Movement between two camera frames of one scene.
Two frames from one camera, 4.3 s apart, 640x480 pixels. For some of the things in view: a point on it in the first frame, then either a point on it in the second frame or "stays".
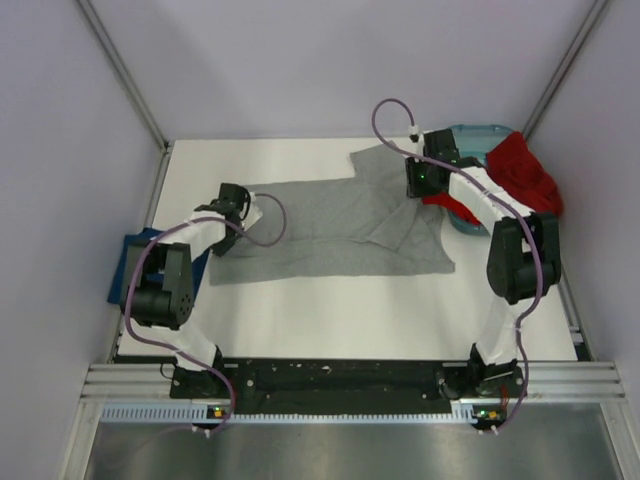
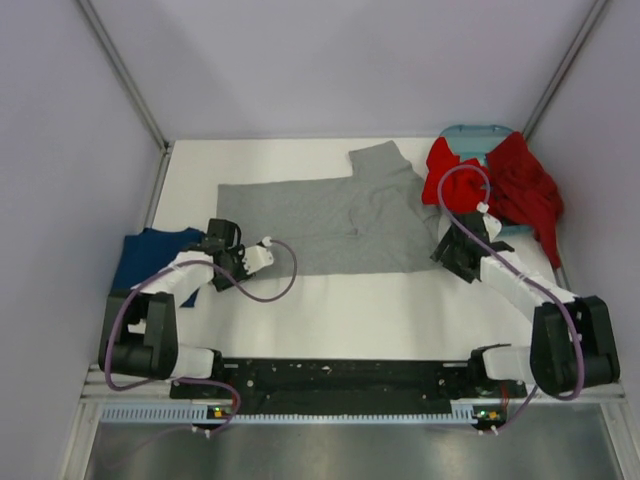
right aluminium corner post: [542, 105] stays
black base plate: [349, 386] stays
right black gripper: [412, 165] → [443, 253]
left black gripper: [220, 249] → [238, 252]
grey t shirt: [363, 225] stays
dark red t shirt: [517, 171] stays
